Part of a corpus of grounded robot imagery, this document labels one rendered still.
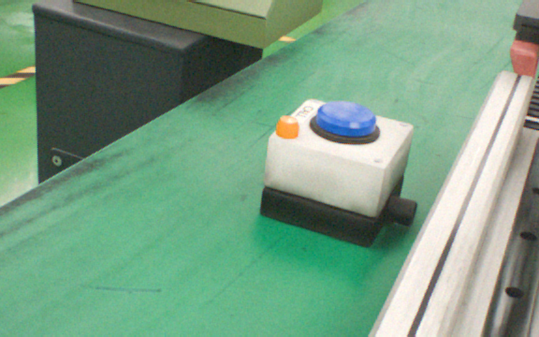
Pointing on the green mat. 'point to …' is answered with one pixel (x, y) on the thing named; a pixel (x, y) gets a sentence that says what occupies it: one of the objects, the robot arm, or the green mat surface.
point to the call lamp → (287, 127)
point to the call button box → (339, 178)
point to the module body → (491, 234)
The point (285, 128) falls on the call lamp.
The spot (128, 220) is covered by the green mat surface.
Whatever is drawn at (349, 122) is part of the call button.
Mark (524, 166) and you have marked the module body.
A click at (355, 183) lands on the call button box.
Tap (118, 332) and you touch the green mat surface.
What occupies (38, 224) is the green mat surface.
